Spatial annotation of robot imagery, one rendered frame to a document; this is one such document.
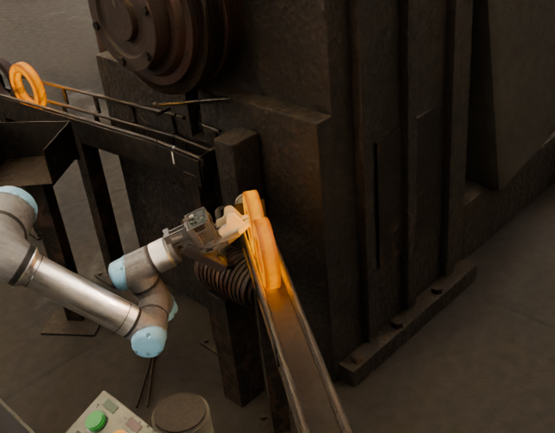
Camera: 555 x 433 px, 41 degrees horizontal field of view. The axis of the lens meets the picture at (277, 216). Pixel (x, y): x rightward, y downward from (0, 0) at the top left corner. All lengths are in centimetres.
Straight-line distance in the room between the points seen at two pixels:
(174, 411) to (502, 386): 111
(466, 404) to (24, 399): 135
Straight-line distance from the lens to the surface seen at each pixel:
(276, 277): 158
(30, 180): 242
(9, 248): 165
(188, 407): 160
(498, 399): 232
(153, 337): 169
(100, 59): 252
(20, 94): 298
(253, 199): 172
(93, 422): 151
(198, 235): 174
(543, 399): 234
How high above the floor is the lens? 165
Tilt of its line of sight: 32 degrees down
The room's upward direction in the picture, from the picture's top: 6 degrees counter-clockwise
